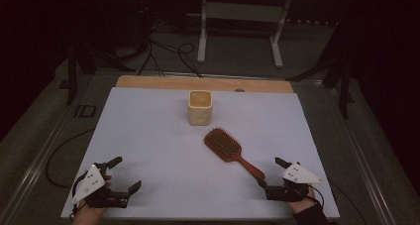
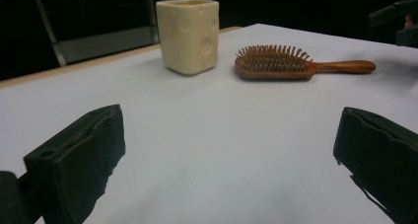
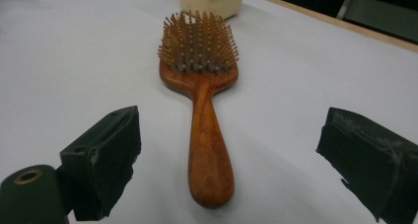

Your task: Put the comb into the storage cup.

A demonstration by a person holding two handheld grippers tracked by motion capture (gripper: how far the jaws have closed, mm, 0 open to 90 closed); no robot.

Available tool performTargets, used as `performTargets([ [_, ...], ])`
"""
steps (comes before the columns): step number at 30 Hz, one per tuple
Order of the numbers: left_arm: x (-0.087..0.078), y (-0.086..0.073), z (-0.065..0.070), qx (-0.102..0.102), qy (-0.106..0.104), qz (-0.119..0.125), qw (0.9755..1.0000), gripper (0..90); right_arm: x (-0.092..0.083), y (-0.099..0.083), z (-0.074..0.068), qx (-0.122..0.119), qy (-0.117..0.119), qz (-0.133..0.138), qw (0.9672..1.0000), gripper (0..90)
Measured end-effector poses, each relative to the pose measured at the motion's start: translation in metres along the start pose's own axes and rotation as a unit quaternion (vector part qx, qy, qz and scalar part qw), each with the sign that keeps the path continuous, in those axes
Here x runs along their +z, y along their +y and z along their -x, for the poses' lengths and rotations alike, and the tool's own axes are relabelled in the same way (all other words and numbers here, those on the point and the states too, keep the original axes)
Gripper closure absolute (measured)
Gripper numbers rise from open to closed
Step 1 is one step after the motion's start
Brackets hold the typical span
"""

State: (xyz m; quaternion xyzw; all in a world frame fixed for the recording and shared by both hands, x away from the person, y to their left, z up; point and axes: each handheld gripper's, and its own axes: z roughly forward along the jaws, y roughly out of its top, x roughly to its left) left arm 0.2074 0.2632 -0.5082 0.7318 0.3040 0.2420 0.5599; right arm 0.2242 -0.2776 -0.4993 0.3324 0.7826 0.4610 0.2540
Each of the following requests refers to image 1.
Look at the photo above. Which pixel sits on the round grey table grommet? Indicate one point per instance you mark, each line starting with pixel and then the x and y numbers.
pixel 239 90

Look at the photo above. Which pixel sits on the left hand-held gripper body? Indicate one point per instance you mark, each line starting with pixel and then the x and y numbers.
pixel 99 195

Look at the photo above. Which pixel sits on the white metal stand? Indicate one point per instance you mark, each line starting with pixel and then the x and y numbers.
pixel 244 12

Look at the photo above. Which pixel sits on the white table cover sheet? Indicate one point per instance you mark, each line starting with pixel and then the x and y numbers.
pixel 171 165

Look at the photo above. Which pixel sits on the brown wooden paddle hairbrush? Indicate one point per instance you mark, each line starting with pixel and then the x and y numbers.
pixel 224 145

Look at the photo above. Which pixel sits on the cream square cup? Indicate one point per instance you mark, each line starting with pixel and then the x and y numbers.
pixel 199 114

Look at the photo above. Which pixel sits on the metal floor rail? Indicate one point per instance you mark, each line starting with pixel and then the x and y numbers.
pixel 363 162
pixel 34 175

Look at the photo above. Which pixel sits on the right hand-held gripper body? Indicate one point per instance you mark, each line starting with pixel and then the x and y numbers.
pixel 297 175

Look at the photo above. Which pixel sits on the person's right hand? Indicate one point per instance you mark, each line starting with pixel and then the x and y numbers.
pixel 302 205

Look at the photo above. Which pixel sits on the person's left hand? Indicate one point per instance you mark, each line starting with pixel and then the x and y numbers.
pixel 90 212

